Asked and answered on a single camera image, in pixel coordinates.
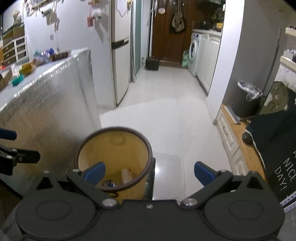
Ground beige round trash bin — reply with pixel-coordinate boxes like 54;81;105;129
74;126;155;202

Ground crushed blue can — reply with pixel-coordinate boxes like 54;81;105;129
102;180;116;187

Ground white drawer sideboard wooden top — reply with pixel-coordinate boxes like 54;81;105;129
216;105;267;180

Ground white red crumpled wrapper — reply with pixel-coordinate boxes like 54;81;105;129
121;168;133;184

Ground silver foil table cover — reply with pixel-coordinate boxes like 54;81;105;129
1;48;101;195

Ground black round mouse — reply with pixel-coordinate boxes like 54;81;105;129
242;132;253;146

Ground black printed tote bag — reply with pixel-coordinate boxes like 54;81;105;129
246;81;295;202

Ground white drawer shelf unit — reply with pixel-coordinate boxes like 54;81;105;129
2;36;29;66

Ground dark grey pedal bin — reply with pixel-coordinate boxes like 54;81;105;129
232;81;263;118

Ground green plastic bag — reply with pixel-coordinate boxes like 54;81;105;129
182;50;189;68

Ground white washing machine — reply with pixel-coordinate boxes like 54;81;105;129
188;32;201;77

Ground black floor box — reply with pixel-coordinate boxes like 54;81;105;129
145;56;159;71

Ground white kitchen cabinets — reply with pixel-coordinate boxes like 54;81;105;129
196;34;221;93

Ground brown wooden door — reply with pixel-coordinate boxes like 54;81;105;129
152;1;196;63

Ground bag hanging on door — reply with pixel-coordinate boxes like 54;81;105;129
170;1;186;34

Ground silver refrigerator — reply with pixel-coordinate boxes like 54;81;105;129
111;1;131;106

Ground pink wall tag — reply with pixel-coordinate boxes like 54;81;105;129
87;16;94;27

